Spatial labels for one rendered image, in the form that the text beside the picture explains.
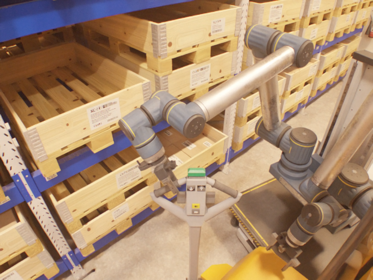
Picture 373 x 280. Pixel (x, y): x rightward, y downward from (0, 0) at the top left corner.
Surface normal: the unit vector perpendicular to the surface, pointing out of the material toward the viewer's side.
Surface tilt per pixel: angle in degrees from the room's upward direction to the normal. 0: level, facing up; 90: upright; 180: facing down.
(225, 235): 0
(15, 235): 90
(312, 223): 68
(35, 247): 90
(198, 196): 74
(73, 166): 90
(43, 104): 0
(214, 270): 22
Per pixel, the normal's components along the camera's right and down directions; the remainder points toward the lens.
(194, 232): -0.01, 0.62
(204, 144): 0.00, -0.78
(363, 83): -0.89, 0.28
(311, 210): -0.85, -0.12
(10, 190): 0.67, 0.46
